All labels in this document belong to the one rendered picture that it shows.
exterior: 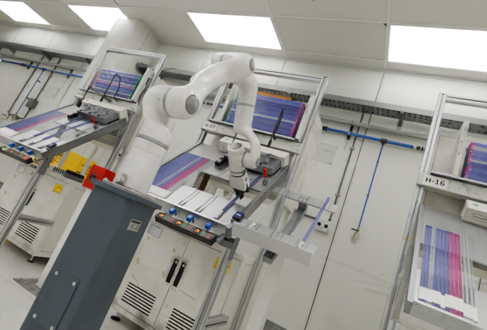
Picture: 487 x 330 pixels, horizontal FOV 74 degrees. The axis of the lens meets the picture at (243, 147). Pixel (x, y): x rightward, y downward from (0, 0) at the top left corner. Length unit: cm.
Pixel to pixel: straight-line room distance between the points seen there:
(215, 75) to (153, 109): 29
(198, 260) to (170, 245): 21
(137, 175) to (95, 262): 29
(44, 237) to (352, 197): 268
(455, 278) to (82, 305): 133
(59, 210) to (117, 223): 165
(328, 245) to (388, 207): 68
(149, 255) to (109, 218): 102
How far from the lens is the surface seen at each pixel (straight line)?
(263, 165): 196
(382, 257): 339
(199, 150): 227
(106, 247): 112
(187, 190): 184
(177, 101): 116
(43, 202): 285
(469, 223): 198
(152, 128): 118
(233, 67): 141
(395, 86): 398
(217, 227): 159
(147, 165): 116
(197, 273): 194
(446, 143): 227
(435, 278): 155
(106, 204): 114
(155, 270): 208
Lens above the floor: 70
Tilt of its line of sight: 15 degrees up
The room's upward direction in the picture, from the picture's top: 22 degrees clockwise
